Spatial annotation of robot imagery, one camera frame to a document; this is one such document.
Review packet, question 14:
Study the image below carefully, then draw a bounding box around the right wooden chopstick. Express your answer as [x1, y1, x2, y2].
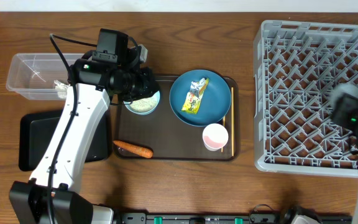
[231, 87, 235, 157]

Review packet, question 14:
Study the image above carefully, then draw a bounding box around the light blue rice bowl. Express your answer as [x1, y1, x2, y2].
[124, 91, 160, 115]

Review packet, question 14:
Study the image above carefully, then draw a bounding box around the pink cup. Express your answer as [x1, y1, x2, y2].
[202, 123, 229, 151]

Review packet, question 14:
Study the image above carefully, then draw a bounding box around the brown serving tray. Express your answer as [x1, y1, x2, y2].
[113, 75, 241, 162]

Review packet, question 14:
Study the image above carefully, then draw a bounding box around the orange carrot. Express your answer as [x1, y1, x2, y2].
[113, 140, 154, 159]

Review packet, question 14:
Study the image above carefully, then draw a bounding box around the yellow snack wrapper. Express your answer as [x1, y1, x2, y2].
[181, 78, 209, 114]

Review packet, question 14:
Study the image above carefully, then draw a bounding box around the white paper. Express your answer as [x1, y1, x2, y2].
[54, 80, 69, 100]

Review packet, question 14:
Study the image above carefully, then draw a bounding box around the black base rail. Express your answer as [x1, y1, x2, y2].
[116, 211, 354, 224]

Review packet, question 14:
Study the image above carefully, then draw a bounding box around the clear plastic waste bin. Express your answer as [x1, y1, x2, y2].
[6, 53, 68, 100]

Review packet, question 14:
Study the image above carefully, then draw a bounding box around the dark blue plate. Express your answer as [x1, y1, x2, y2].
[169, 70, 231, 127]

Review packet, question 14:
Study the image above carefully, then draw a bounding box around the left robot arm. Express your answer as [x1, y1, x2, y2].
[9, 58, 159, 223]

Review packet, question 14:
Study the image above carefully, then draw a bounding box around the grey dishwasher rack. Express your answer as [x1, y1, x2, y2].
[254, 20, 358, 177]

